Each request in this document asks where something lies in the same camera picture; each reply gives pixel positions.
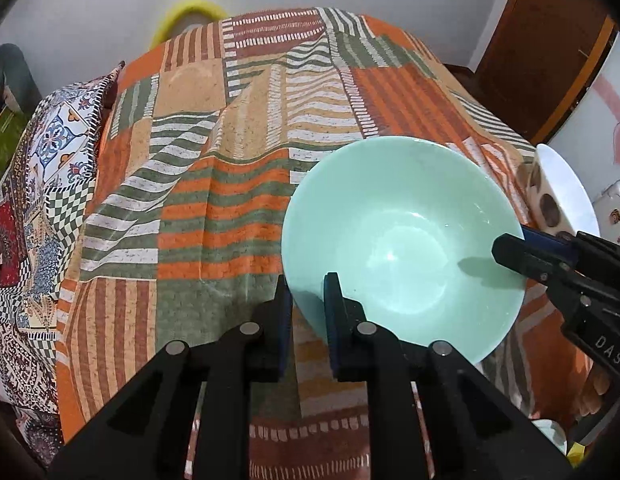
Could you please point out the yellow foam tube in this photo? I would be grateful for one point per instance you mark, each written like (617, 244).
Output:
(189, 10)

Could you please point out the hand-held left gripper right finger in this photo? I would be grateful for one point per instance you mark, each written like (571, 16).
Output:
(333, 322)

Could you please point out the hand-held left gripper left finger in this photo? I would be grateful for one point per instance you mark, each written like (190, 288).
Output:
(271, 327)

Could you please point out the white cup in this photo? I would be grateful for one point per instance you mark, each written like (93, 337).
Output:
(549, 437)

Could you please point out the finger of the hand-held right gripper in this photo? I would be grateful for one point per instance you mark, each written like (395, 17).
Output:
(552, 242)
(522, 256)

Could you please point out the mint green bowl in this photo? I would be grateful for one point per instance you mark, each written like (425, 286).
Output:
(400, 240)

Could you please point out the patterned checkered quilt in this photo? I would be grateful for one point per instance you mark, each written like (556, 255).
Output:
(44, 200)

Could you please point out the white sliding wardrobe door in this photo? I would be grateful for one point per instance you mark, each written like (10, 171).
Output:
(597, 110)

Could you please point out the brown wooden door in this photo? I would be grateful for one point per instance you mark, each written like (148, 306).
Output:
(540, 35)

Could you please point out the white stickered container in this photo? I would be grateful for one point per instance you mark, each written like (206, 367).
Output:
(612, 212)

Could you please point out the person's right hand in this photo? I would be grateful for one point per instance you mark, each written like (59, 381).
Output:
(597, 390)

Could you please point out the striped orange patchwork blanket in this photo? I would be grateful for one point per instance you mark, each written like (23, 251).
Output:
(214, 185)

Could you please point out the white bowl with brown dots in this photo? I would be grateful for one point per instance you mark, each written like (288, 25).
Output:
(565, 190)

